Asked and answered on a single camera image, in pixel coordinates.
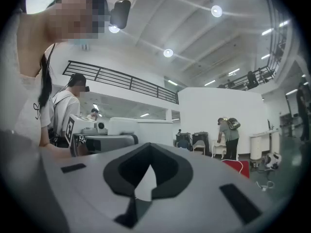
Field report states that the black neck cord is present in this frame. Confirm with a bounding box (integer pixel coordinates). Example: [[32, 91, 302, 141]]
[[44, 43, 56, 82]]

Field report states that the white helmet-shaped device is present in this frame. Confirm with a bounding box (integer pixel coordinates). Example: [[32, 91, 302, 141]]
[[263, 152, 283, 170]]

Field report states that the blue face mask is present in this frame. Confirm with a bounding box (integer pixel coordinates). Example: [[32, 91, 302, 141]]
[[72, 38, 91, 46]]

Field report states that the white power strip with cables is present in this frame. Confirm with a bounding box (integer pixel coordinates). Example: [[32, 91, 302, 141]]
[[256, 180, 276, 192]]

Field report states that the black equipment case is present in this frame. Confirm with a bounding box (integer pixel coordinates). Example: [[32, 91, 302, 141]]
[[191, 131, 210, 152], [175, 132, 192, 149]]

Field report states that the group of ceiling strip lights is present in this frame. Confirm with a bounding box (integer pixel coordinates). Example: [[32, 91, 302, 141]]
[[93, 0, 307, 118]]

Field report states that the person's head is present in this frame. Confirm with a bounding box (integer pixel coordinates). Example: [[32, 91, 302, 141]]
[[46, 0, 111, 46]]

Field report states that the white power cord with plug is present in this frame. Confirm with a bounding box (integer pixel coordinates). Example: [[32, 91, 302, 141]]
[[221, 158, 244, 175]]

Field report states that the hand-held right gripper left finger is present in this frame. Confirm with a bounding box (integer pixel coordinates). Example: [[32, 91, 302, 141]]
[[103, 142, 151, 229]]

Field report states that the person's left forearm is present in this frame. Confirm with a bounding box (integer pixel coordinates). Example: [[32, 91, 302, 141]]
[[38, 142, 73, 159]]

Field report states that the wooden chair with grey cushion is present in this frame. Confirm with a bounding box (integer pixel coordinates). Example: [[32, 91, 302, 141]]
[[192, 139, 206, 156]]

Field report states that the black balcony railing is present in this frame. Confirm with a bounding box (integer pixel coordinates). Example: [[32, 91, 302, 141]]
[[217, 66, 276, 91], [62, 60, 180, 105]]

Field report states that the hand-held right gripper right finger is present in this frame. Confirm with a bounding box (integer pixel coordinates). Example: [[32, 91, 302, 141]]
[[149, 142, 194, 200]]

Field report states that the white curved desk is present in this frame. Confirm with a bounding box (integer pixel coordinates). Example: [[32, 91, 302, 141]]
[[248, 129, 280, 161]]

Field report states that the white cabinet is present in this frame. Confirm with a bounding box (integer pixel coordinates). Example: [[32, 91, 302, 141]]
[[107, 116, 174, 147]]

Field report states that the red table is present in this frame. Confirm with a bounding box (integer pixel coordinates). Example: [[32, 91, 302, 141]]
[[220, 159, 251, 179]]

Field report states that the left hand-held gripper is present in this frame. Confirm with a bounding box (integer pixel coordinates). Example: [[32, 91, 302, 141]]
[[64, 114, 139, 157]]

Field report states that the black head-mounted camera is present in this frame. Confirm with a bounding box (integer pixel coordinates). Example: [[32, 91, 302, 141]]
[[109, 0, 132, 30]]

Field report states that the white ornate table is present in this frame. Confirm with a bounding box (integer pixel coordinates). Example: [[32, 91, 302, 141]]
[[211, 138, 228, 159]]

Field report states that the person's torso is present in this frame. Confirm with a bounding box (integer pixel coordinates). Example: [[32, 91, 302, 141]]
[[0, 8, 58, 148]]

